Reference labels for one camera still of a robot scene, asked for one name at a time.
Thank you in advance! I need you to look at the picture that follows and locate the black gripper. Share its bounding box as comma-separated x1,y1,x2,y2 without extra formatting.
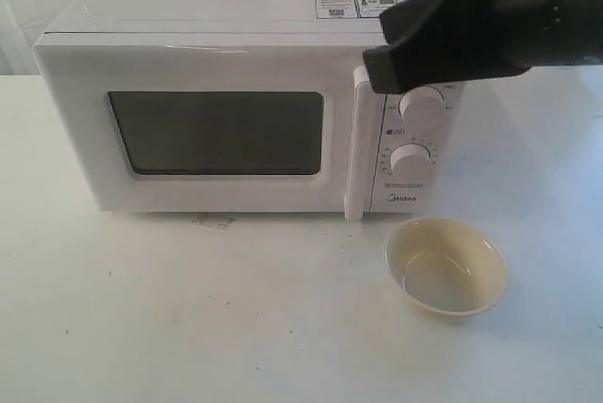
363,0,558,94

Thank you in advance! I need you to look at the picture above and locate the white microwave oven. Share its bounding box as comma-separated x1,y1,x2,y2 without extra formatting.
34,33,380,220

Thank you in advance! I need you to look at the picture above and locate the cream yellow bowl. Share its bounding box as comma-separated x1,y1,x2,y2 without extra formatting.
384,218,508,318

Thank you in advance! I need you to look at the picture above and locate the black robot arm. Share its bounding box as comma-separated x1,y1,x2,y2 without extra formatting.
363,0,602,94

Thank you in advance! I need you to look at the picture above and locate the white microwave oven body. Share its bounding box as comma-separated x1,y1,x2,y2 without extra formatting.
36,0,464,215

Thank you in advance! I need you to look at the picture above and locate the upper white control knob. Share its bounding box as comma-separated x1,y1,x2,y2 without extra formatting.
399,87,446,121

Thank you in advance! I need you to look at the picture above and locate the white control knob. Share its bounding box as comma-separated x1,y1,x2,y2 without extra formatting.
389,143,432,177
399,87,446,121

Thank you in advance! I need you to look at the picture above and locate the blue warning label sticker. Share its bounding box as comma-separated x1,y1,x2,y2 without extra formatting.
315,0,398,19

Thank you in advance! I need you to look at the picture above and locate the lower white control knob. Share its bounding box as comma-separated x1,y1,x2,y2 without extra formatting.
389,143,432,177

